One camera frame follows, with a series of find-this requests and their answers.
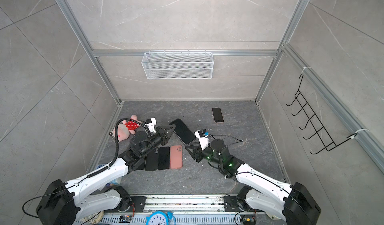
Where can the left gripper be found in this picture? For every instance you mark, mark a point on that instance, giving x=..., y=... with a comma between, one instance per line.
x=160, y=131

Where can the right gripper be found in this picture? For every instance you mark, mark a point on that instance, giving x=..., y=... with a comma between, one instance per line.
x=198, y=152

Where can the pink phone case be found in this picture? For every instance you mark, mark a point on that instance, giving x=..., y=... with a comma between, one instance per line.
x=176, y=157

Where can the long black phone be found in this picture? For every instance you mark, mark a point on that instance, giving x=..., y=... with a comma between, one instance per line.
x=164, y=158

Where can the black phone case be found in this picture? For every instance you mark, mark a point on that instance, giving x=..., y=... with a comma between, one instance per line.
x=152, y=161

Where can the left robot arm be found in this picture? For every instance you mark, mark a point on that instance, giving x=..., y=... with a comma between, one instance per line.
x=64, y=203

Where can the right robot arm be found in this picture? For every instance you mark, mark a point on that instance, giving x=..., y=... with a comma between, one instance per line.
x=234, y=168

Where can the phone with pink edge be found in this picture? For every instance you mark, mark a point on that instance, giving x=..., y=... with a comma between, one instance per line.
x=217, y=115

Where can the pink pig plush toy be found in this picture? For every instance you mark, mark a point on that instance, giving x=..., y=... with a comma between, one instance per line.
x=125, y=129

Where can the blue alarm clock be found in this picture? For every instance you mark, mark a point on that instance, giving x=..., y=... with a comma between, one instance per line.
x=160, y=218

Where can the crumpled patterned cloth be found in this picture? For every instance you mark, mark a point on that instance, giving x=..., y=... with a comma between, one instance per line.
x=92, y=219

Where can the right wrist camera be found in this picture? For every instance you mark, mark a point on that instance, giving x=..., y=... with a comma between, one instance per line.
x=203, y=137

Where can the aluminium mounting rail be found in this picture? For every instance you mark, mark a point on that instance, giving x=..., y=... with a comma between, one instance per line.
x=186, y=204

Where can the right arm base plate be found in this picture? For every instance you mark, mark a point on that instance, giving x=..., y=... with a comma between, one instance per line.
x=234, y=204

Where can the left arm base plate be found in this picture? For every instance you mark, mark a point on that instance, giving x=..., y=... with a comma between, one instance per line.
x=133, y=204

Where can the black wire hook rack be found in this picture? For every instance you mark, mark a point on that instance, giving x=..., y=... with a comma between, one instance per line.
x=314, y=121

